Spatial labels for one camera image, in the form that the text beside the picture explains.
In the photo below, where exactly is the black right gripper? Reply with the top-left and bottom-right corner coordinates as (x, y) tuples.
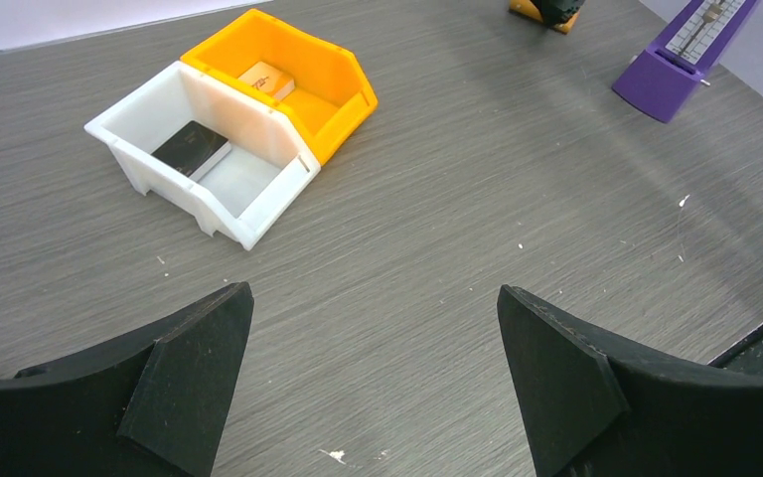
(532, 0), (584, 27)

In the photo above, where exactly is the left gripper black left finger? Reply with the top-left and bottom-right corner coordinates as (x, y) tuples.
(0, 282), (254, 476)

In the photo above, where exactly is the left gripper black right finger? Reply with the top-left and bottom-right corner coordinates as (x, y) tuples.
(497, 285), (763, 476)

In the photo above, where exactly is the orange card holder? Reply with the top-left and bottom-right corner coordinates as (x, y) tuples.
(509, 0), (585, 34)

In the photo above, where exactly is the black card stack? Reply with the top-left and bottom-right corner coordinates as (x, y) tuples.
(151, 120), (231, 182)

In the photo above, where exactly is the tan card stack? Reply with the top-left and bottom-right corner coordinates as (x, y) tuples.
(238, 61), (295, 100)

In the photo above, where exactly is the purple metronome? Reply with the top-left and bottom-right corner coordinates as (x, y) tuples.
(612, 0), (760, 123)

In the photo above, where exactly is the white plastic bin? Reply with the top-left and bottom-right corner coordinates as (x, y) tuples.
(84, 62), (321, 250)

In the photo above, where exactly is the orange plastic bin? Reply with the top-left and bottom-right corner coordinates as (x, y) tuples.
(181, 8), (379, 165)

